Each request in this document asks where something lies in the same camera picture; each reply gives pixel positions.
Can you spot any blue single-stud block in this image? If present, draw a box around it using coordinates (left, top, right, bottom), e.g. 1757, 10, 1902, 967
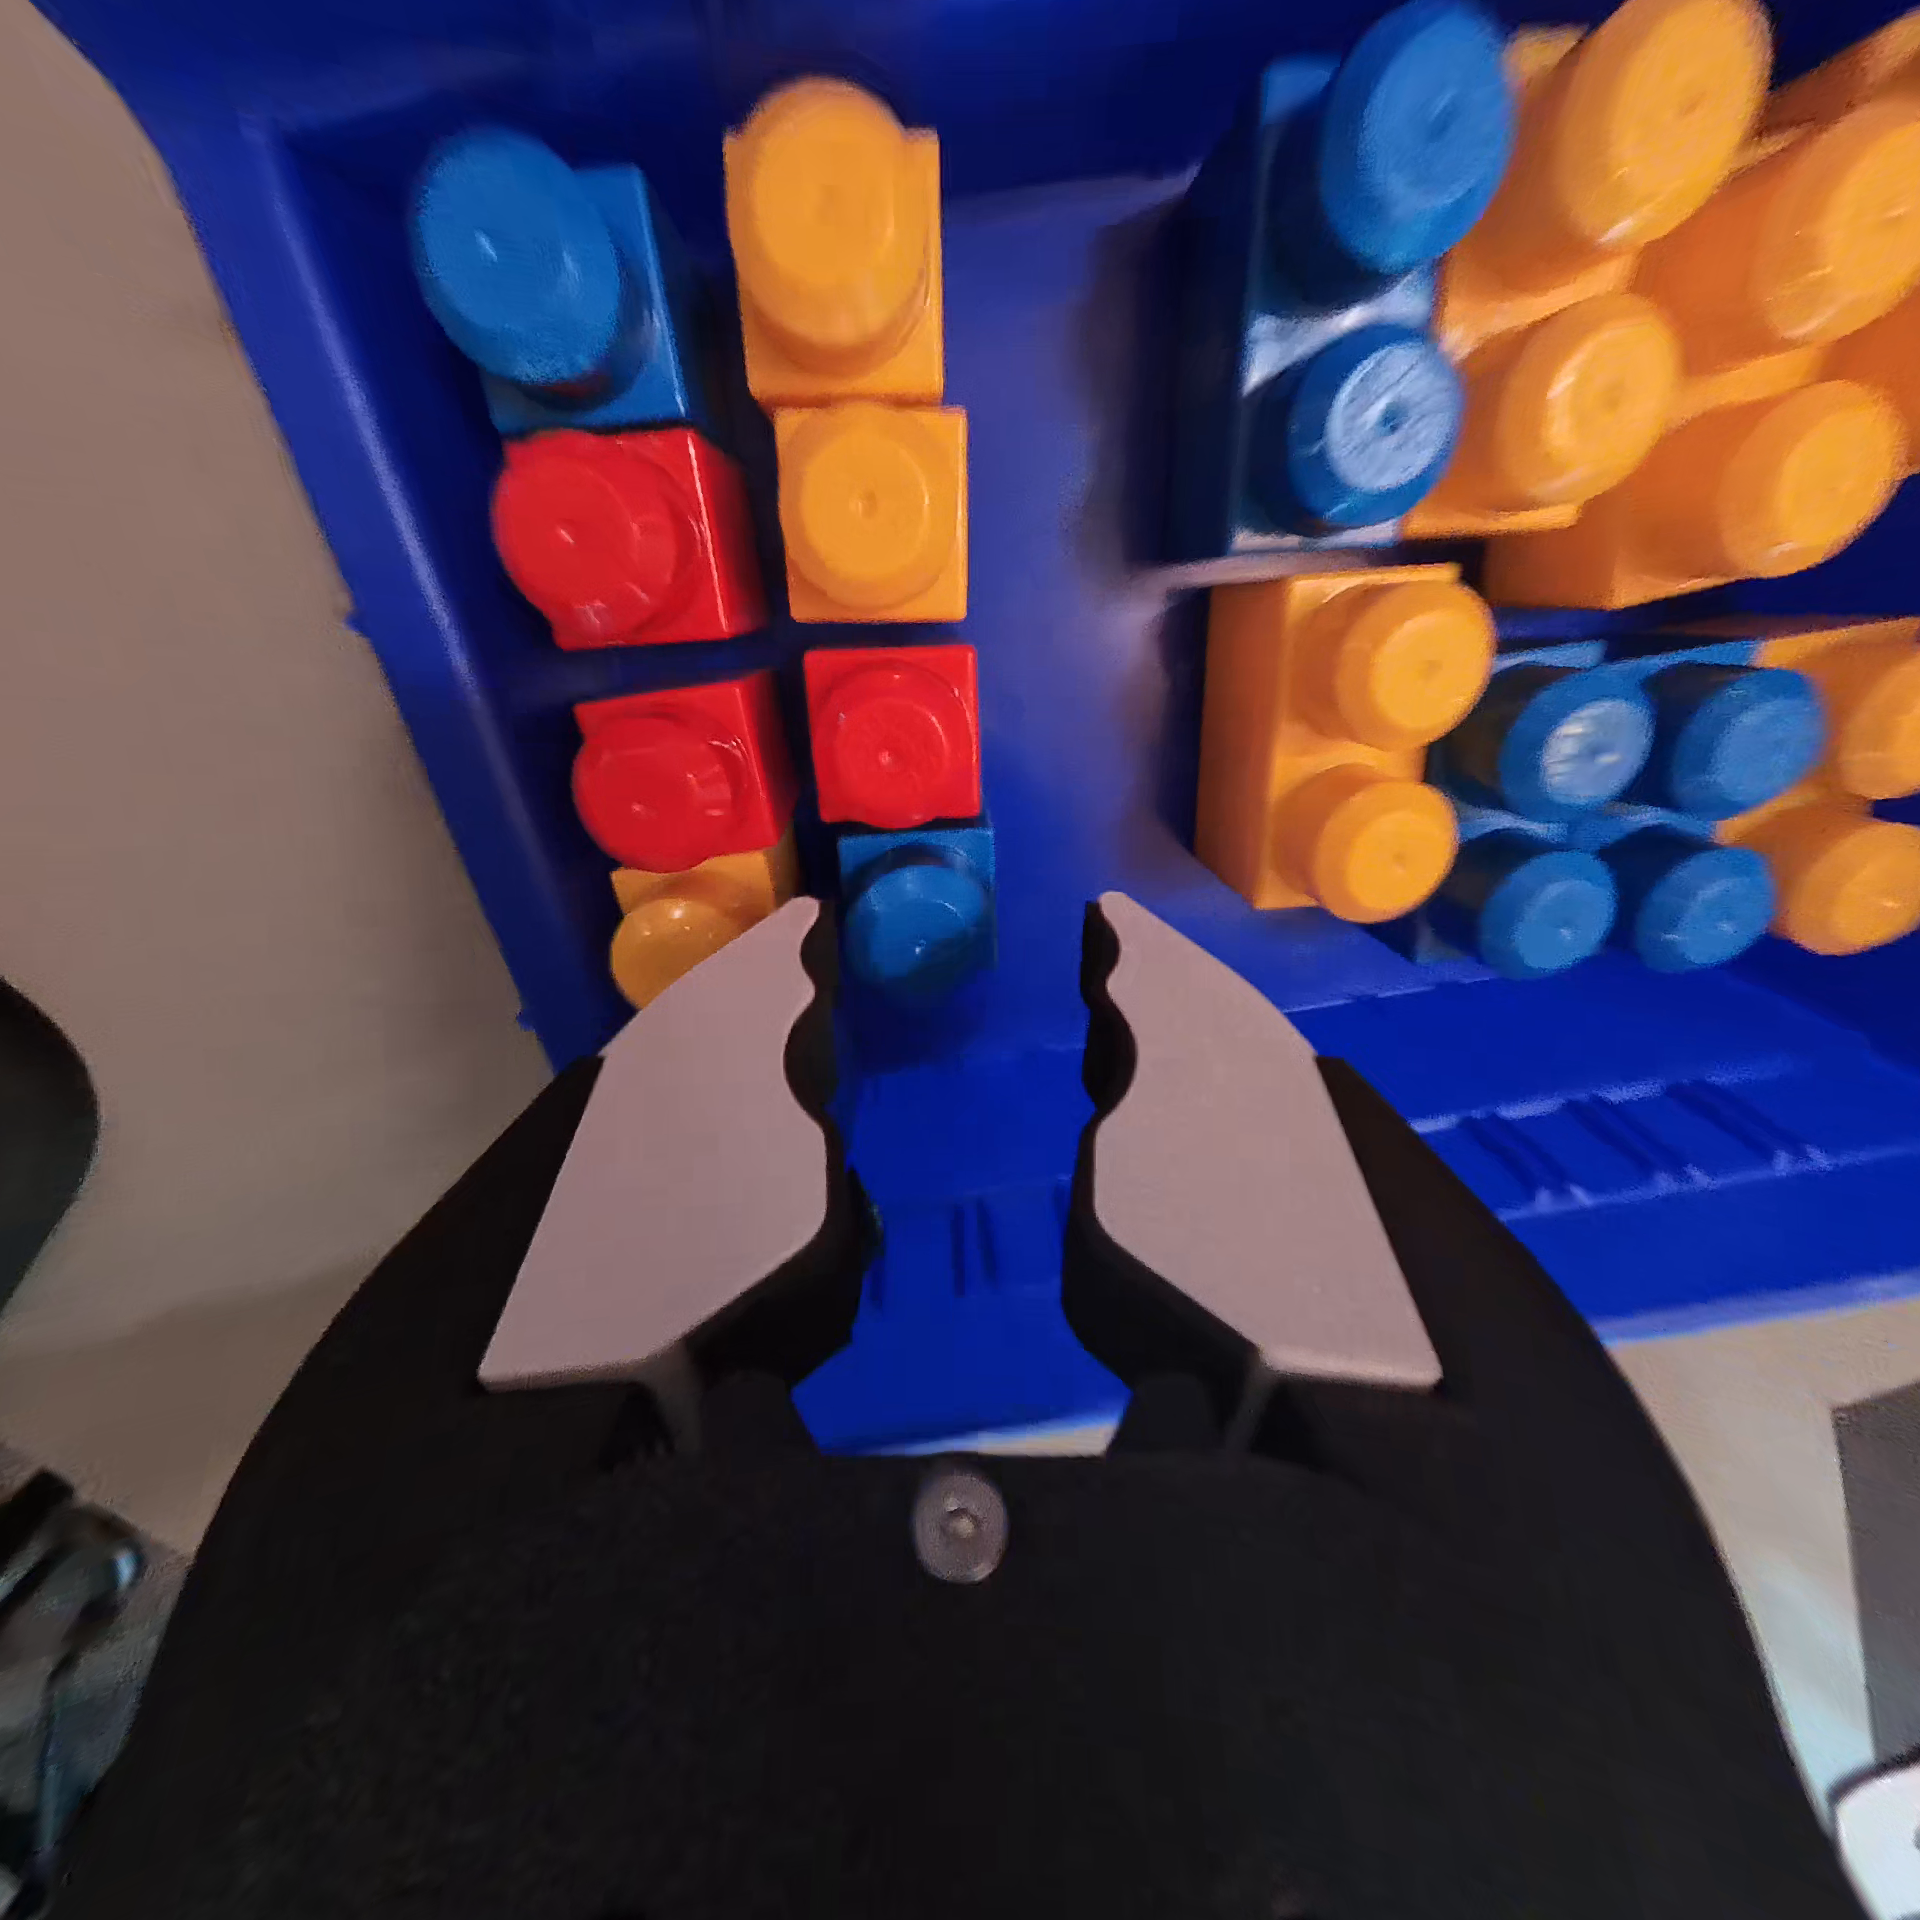
834, 815, 1002, 1010

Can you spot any blue plastic bin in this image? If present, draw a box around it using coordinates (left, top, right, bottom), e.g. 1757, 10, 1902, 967
30, 0, 1920, 1460

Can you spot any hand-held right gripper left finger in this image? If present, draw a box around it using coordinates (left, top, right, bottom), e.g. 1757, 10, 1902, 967
477, 896, 880, 1450

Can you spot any pile of toy blocks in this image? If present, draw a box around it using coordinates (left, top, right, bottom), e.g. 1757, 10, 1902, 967
404, 0, 1920, 1010

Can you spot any large black mesh pad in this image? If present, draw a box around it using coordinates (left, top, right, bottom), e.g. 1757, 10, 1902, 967
0, 976, 102, 1310

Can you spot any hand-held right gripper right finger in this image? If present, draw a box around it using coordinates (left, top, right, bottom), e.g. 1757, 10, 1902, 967
1058, 891, 1445, 1445

